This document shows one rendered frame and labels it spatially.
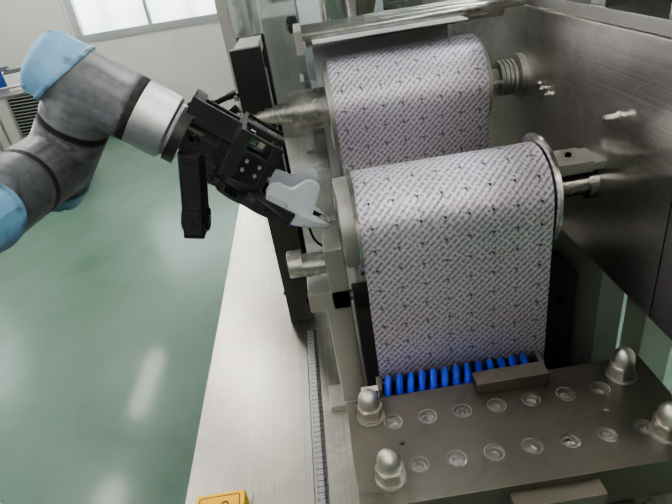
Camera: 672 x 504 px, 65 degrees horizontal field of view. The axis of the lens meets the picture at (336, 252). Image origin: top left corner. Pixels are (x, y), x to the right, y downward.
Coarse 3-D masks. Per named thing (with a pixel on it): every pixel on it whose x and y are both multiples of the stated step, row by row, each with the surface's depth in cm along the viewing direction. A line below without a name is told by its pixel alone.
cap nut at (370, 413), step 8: (360, 392) 67; (368, 392) 67; (360, 400) 67; (368, 400) 66; (376, 400) 67; (360, 408) 67; (368, 408) 67; (376, 408) 67; (360, 416) 68; (368, 416) 67; (376, 416) 67; (384, 416) 69; (368, 424) 68; (376, 424) 68
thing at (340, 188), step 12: (336, 180) 67; (336, 192) 65; (348, 192) 65; (336, 204) 65; (348, 204) 64; (348, 216) 64; (348, 228) 64; (348, 240) 64; (348, 252) 65; (348, 264) 68
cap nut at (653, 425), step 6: (666, 402) 59; (660, 408) 59; (666, 408) 59; (654, 414) 61; (660, 414) 59; (666, 414) 59; (654, 420) 60; (660, 420) 59; (666, 420) 59; (648, 426) 62; (654, 426) 60; (660, 426) 59; (666, 426) 59; (654, 432) 60; (660, 432) 60; (666, 432) 59; (654, 438) 60; (660, 438) 60; (666, 438) 59; (666, 444) 60
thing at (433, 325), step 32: (416, 288) 68; (448, 288) 68; (480, 288) 69; (512, 288) 69; (544, 288) 70; (384, 320) 70; (416, 320) 70; (448, 320) 71; (480, 320) 71; (512, 320) 72; (544, 320) 72; (384, 352) 73; (416, 352) 73; (448, 352) 74; (480, 352) 74; (512, 352) 75
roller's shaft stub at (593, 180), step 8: (568, 176) 68; (576, 176) 68; (584, 176) 68; (592, 176) 67; (568, 184) 68; (576, 184) 68; (584, 184) 68; (592, 184) 67; (568, 192) 68; (576, 192) 68; (584, 192) 69; (592, 192) 68
